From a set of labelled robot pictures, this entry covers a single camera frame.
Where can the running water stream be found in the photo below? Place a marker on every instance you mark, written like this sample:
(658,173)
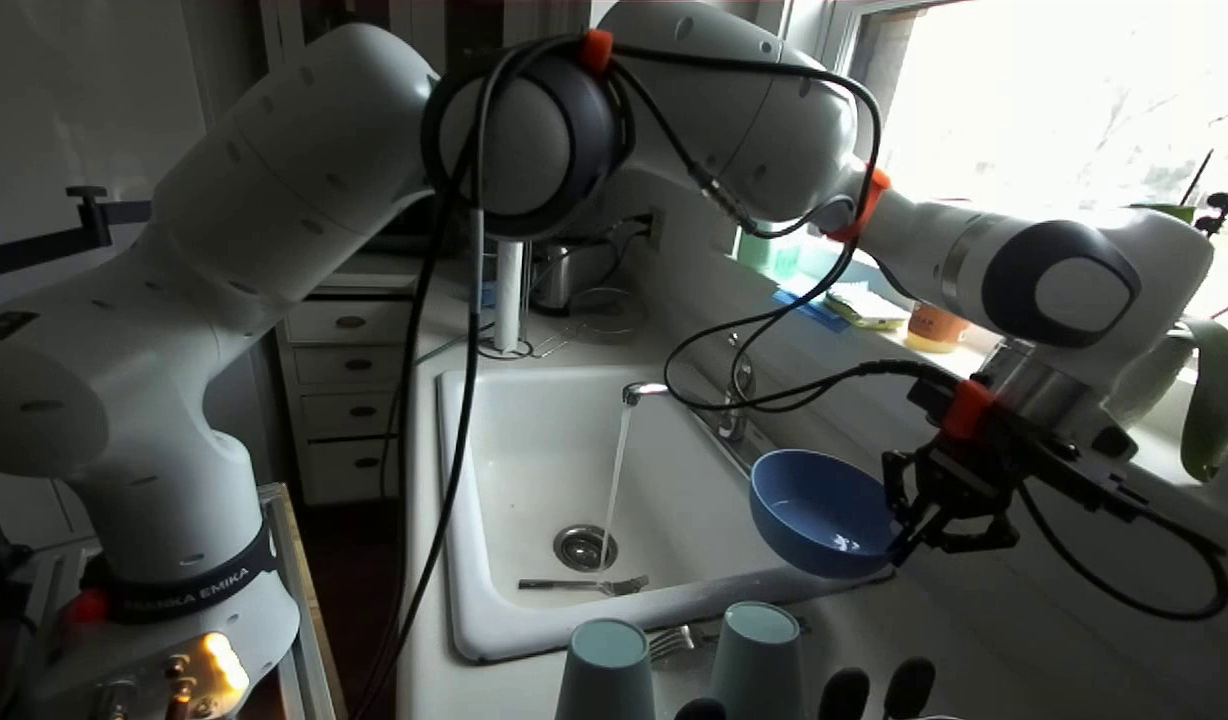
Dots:
(618,466)

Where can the blue cloth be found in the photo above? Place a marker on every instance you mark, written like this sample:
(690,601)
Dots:
(807,311)

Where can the chrome sink faucet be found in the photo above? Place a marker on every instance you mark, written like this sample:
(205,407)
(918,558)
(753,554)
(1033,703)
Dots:
(734,402)

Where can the green soap pump bottle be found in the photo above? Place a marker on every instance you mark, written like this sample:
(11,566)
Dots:
(762,252)

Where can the white drawer cabinet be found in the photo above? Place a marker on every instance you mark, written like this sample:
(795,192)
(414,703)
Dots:
(345,386)

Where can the blue bowl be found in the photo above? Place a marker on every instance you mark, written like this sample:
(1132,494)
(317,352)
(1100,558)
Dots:
(813,514)

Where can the white window frame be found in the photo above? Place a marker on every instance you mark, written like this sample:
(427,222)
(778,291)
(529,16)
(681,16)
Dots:
(878,53)

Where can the white kitchen sink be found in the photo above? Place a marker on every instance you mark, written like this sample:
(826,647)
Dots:
(535,454)

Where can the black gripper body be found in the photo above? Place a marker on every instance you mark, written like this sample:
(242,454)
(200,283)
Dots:
(1026,446)

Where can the silver spoon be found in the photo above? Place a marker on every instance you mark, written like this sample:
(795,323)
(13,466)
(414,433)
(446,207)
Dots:
(577,586)

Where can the red knob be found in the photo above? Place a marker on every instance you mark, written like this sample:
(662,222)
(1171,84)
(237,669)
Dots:
(87,611)

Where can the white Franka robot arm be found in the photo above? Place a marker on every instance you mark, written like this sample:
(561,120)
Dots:
(278,187)

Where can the light blue cup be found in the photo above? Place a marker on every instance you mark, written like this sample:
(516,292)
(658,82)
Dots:
(757,660)
(604,674)

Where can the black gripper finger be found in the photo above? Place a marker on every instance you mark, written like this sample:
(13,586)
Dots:
(966,539)
(918,482)

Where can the silver fork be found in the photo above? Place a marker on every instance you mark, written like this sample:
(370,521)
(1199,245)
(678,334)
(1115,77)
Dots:
(678,647)

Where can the black metal bracket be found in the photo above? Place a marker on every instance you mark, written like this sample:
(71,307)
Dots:
(55,240)

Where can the metal sink drain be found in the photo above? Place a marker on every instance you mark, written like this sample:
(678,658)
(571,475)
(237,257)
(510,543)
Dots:
(584,544)

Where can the white plant pot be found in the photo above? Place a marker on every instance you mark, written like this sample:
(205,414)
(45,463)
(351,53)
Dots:
(1155,383)

